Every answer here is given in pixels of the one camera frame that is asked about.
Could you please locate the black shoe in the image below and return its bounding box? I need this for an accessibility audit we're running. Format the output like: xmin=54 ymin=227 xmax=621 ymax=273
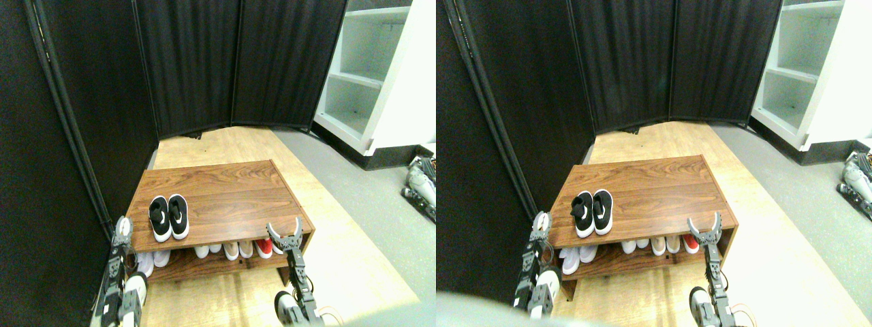
xmin=593 ymin=189 xmax=614 ymax=236
xmin=168 ymin=194 xmax=190 ymax=240
xmin=149 ymin=196 xmax=172 ymax=243
xmin=571 ymin=191 xmax=595 ymax=238

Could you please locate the brown shoe rack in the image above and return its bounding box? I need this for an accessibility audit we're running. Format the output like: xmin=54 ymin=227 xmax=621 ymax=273
xmin=533 ymin=155 xmax=738 ymax=302
xmin=111 ymin=160 xmax=315 ymax=306

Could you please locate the white shelf unit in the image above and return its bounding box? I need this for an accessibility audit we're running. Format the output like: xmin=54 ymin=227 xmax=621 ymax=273
xmin=749 ymin=0 xmax=872 ymax=166
xmin=313 ymin=0 xmax=436 ymax=171

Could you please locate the black curtain stand pole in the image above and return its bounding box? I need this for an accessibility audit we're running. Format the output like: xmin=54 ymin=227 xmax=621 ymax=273
xmin=24 ymin=0 xmax=115 ymax=243
xmin=439 ymin=0 xmax=544 ymax=236

